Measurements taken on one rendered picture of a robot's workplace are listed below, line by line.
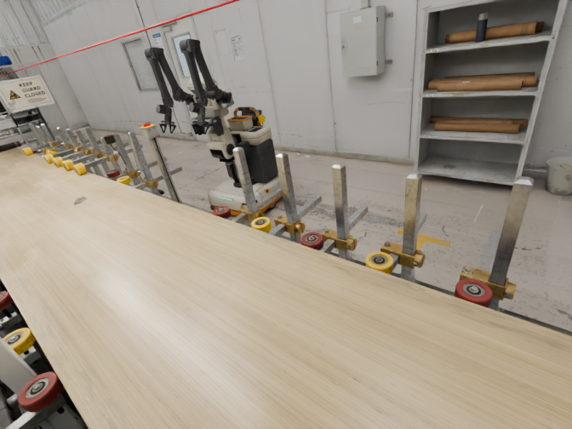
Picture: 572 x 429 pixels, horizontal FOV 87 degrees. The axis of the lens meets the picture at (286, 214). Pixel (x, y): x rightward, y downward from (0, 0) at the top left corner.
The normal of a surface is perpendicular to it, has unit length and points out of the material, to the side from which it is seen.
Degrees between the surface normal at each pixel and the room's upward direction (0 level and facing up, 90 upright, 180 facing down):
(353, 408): 0
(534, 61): 90
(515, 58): 90
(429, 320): 0
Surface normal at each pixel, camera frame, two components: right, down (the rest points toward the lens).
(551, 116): -0.62, 0.48
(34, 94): 0.77, 0.22
